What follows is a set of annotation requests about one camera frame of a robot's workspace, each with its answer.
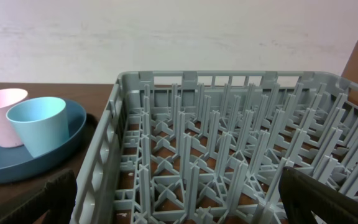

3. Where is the dark brown serving tray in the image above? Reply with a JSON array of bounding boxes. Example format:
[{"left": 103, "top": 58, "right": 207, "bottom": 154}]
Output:
[{"left": 0, "top": 114, "right": 98, "bottom": 204}]

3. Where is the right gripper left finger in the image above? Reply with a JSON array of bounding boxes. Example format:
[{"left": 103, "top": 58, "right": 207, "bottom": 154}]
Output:
[{"left": 0, "top": 169, "right": 77, "bottom": 223}]

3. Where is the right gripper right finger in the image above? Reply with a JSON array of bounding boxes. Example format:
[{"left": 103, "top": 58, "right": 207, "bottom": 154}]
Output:
[{"left": 278, "top": 166, "right": 358, "bottom": 223}]

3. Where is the dark blue round plate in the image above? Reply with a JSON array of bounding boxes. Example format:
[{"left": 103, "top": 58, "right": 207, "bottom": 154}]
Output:
[{"left": 0, "top": 99, "right": 87, "bottom": 184}]

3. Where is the light blue plastic cup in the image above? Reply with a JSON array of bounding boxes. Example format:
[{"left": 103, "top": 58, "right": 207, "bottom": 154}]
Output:
[{"left": 6, "top": 96, "right": 70, "bottom": 157}]

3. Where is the pink plastic cup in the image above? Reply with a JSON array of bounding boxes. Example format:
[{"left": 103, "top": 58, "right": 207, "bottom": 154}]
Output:
[{"left": 0, "top": 88, "right": 29, "bottom": 148}]

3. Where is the grey plastic dishwasher rack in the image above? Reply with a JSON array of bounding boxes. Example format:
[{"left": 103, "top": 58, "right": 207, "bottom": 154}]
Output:
[{"left": 70, "top": 71, "right": 358, "bottom": 223}]

